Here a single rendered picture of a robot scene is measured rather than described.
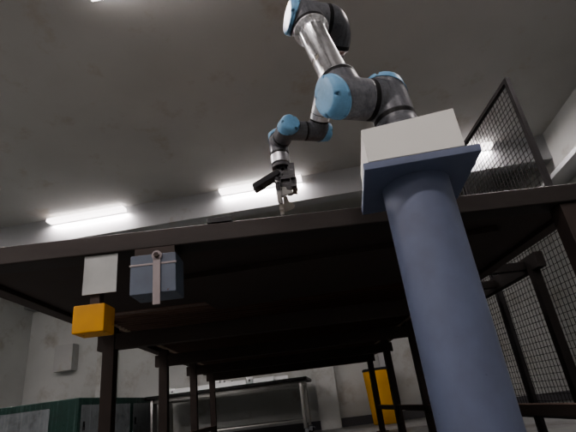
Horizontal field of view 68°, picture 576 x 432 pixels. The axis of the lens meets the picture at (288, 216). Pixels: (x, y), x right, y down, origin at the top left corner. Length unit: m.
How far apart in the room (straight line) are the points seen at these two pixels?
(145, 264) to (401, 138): 0.80
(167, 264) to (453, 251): 0.79
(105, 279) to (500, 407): 1.07
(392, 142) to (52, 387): 8.11
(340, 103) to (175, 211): 5.53
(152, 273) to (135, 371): 6.71
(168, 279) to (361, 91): 0.75
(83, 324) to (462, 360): 0.98
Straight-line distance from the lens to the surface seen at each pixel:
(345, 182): 6.20
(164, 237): 1.37
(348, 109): 1.18
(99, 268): 1.42
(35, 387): 8.93
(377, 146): 1.06
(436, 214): 1.05
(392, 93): 1.24
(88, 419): 5.98
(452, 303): 0.99
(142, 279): 1.33
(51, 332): 8.95
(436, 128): 1.10
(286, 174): 1.65
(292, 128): 1.61
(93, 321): 1.35
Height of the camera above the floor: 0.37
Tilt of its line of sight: 24 degrees up
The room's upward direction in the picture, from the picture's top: 7 degrees counter-clockwise
